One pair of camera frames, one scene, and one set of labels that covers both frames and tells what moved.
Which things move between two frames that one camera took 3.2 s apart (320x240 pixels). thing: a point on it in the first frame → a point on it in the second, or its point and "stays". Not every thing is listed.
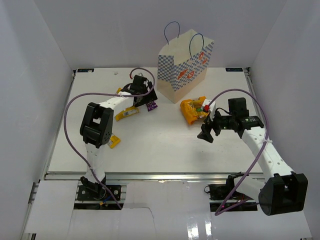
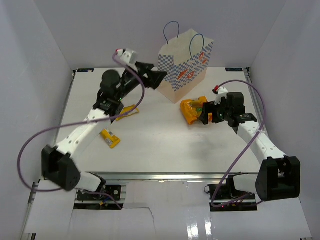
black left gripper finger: [138, 101] → [155, 78]
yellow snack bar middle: [126, 112] stays
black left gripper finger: [152, 98] → [144, 68]
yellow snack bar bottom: [115, 140] stays
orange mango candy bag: [192, 109] stays
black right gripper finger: [205, 134] → [204, 117]
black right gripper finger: [217, 130] → [209, 107]
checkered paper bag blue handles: [182, 64] stays
